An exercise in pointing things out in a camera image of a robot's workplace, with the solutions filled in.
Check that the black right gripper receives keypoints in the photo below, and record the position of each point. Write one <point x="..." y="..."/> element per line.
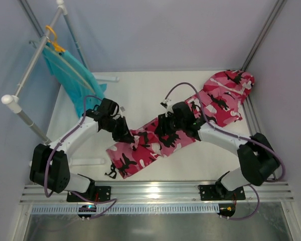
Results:
<point x="164" y="126"/>

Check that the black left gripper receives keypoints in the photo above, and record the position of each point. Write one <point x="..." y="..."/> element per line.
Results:
<point x="121" y="128"/>

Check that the pink camouflage trousers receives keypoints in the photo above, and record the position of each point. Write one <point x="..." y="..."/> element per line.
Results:
<point x="220" y="98"/>

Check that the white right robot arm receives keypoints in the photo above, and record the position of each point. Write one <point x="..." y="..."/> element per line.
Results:
<point x="256" y="157"/>

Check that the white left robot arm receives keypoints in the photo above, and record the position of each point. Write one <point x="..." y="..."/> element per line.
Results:
<point x="50" y="163"/>

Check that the orange plastic hanger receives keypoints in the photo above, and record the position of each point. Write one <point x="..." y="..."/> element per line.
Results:
<point x="54" y="42"/>

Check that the clear green hanger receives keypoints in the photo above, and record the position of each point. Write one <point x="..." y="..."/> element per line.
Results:
<point x="71" y="74"/>

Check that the turquoise t-shirt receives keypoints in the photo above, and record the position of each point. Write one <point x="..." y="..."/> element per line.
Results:
<point x="81" y="103"/>

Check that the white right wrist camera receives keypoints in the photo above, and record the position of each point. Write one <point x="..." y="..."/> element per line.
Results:
<point x="166" y="103"/>

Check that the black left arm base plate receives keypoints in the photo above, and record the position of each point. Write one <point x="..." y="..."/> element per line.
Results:
<point x="94" y="194"/>

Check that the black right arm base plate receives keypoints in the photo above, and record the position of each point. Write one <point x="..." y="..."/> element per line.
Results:
<point x="209" y="193"/>

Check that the grey slotted cable duct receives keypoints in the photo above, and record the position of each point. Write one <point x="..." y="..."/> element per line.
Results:
<point x="175" y="208"/>

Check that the aluminium frame rail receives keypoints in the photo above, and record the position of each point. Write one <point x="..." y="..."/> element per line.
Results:
<point x="157" y="192"/>

